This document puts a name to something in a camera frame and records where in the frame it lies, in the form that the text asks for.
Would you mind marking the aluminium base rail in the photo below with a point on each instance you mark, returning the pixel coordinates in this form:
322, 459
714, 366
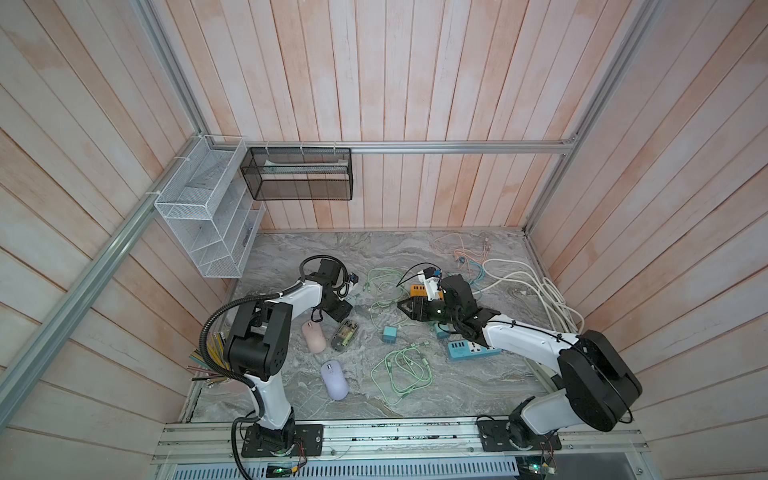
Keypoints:
437, 437

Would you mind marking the black mesh basket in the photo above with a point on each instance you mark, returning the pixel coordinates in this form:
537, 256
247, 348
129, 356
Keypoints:
298, 173

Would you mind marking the orange power strip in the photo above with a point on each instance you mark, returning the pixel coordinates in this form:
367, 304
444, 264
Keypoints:
418, 291

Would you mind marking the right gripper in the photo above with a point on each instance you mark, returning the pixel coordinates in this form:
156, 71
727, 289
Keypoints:
418, 303

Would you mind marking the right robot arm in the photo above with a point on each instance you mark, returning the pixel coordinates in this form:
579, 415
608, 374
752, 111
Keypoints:
595, 386

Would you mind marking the blue power strip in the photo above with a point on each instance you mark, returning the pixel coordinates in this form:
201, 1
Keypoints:
466, 350

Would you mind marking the camouflage green device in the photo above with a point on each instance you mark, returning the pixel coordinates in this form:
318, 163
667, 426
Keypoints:
345, 333

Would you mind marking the white wire mesh shelf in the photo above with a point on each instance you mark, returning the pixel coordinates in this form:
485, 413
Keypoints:
208, 206

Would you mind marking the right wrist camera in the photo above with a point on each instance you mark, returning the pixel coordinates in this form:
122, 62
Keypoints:
430, 278

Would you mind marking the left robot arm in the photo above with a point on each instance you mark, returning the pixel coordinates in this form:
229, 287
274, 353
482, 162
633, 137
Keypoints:
257, 345

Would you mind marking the teal USB charger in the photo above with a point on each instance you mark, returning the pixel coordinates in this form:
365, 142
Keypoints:
442, 331

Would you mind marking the lavender wireless mouse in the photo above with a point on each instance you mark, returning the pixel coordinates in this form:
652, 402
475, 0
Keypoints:
333, 377

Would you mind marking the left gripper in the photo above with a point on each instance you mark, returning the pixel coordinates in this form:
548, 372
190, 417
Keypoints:
342, 311

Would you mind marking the pink mouse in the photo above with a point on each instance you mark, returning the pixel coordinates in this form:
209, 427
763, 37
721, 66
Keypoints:
314, 337

